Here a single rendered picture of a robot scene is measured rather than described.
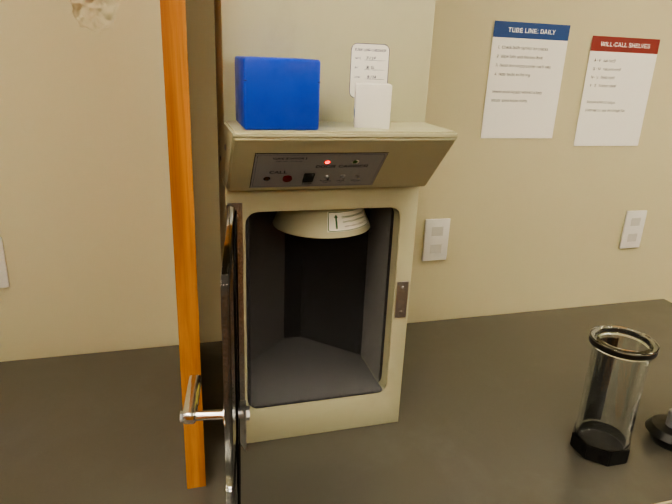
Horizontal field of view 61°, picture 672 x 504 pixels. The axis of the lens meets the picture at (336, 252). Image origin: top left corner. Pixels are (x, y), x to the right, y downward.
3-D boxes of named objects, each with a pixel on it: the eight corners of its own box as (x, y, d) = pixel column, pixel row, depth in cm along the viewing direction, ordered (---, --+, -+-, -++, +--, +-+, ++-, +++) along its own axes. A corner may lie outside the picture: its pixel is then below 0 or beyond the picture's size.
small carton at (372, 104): (353, 123, 86) (355, 82, 84) (386, 125, 86) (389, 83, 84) (353, 127, 81) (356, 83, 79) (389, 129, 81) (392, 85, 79)
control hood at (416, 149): (223, 187, 86) (222, 120, 83) (420, 183, 95) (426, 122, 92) (232, 207, 76) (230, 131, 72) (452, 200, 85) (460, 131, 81)
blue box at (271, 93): (235, 121, 83) (234, 55, 80) (302, 121, 85) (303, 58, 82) (244, 130, 74) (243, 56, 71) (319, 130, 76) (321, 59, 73)
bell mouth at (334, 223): (265, 212, 109) (265, 184, 107) (353, 209, 114) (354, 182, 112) (282, 241, 93) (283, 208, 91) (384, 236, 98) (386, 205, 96)
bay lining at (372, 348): (232, 341, 122) (228, 179, 110) (347, 330, 129) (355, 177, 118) (247, 407, 100) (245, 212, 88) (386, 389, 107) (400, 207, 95)
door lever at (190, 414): (229, 385, 76) (228, 368, 75) (226, 430, 67) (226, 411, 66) (187, 387, 75) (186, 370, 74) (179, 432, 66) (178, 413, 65)
